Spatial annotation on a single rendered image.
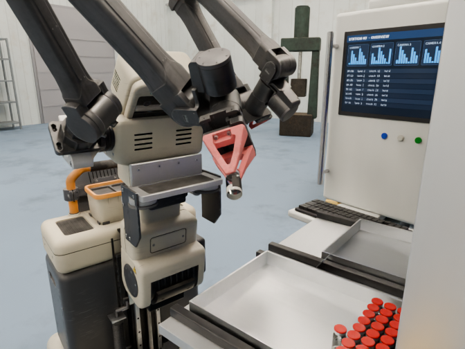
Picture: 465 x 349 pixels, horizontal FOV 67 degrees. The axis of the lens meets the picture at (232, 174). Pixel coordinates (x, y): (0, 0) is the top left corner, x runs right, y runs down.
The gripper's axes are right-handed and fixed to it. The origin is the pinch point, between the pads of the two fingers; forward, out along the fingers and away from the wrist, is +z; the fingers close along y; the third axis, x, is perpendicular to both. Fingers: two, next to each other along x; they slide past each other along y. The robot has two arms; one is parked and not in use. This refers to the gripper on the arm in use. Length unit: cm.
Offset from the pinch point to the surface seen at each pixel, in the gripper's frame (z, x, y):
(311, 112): -585, -67, 456
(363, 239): -18, -21, 57
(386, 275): -0.2, -20.7, 42.7
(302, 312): 7.4, -2.1, 34.1
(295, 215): -49, -3, 78
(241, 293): 1.1, 9.5, 33.4
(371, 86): -74, -43, 49
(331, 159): -70, -23, 76
